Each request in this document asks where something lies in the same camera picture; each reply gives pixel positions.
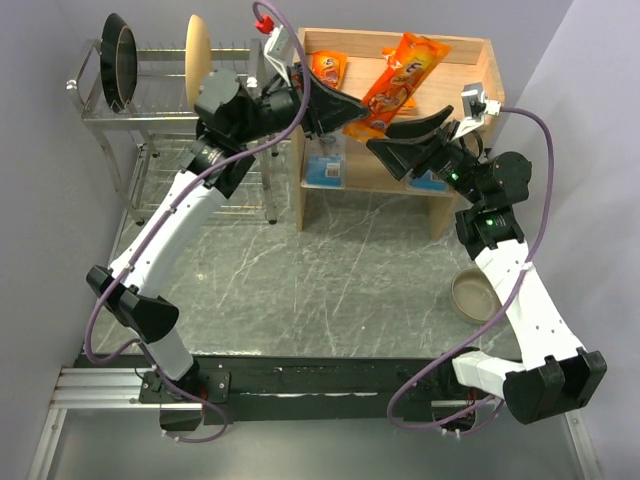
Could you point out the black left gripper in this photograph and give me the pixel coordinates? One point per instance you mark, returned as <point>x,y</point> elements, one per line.
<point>327,108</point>

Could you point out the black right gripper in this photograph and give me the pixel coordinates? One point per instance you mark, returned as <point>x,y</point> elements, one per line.
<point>406,139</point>

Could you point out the orange razor pack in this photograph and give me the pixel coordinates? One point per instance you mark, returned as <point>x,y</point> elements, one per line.
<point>329,67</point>
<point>410,107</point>
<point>414,60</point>

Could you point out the blue razor blister pack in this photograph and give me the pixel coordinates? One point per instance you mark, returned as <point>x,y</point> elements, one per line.
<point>325,162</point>
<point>428,182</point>

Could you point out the wooden two-tier shelf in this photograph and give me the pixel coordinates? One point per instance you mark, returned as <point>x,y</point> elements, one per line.
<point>471,60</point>

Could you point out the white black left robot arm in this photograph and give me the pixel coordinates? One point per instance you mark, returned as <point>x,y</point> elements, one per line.
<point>230,118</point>

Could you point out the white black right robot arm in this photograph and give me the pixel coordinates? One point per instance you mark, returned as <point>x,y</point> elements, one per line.
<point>526,357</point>

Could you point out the beige wooden plate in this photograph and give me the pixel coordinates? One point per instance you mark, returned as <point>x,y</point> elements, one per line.
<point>198,63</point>

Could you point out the beige ceramic bowl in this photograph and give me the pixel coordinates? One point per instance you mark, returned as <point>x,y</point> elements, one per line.
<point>473,298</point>

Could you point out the metal dish rack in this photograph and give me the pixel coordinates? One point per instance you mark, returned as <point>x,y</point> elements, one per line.
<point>162,125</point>

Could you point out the black plate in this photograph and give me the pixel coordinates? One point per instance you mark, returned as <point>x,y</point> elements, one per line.
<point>118,63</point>

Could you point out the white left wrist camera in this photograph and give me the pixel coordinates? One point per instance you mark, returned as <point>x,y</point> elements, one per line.
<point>277,46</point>

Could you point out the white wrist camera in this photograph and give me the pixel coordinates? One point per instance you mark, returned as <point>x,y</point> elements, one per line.
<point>477,105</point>
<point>277,46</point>

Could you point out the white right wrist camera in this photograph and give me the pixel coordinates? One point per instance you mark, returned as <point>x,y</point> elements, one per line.
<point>477,105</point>

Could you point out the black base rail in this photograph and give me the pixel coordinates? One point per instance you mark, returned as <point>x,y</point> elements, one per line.
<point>258,388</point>

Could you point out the aluminium frame rail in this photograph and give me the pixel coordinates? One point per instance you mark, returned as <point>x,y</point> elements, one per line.
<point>117,389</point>

